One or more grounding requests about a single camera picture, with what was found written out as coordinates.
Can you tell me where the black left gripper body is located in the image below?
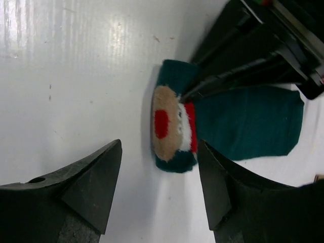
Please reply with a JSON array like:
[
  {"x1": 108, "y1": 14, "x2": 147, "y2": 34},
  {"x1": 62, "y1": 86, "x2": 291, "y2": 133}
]
[{"x1": 240, "y1": 1, "x2": 323, "y2": 100}]

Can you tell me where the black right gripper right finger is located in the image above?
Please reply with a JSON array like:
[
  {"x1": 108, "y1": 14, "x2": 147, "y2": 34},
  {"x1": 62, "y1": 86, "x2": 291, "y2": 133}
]
[{"x1": 197, "y1": 140, "x2": 323, "y2": 242}]

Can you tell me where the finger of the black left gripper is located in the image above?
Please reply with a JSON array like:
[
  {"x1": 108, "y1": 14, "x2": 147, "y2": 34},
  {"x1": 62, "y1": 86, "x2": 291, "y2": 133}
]
[
  {"x1": 190, "y1": 0, "x2": 256, "y2": 68},
  {"x1": 180, "y1": 58, "x2": 301, "y2": 103}
]

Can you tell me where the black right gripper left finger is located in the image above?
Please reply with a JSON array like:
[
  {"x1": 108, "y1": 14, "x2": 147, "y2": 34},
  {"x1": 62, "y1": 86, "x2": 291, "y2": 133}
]
[{"x1": 1, "y1": 139, "x2": 123, "y2": 242}]

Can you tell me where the dark green sock bear motif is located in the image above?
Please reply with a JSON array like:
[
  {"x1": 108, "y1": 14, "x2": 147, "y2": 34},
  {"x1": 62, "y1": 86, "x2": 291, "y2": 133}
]
[{"x1": 151, "y1": 60, "x2": 304, "y2": 173}]

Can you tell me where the wooden compartment tray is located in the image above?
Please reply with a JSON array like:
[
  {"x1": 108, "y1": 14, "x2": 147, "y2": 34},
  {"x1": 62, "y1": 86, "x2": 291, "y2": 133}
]
[{"x1": 314, "y1": 174, "x2": 324, "y2": 183}]

